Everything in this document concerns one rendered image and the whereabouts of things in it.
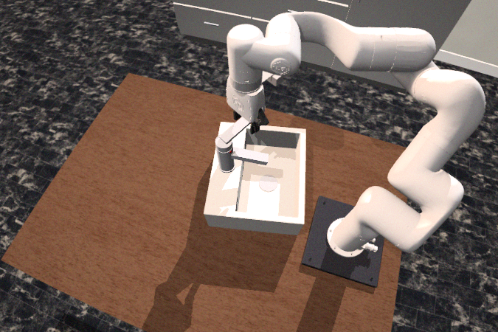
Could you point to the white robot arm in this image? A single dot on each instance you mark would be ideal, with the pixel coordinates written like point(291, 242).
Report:
point(417, 174)

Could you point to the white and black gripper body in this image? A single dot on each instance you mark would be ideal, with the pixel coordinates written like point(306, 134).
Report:
point(247, 104)

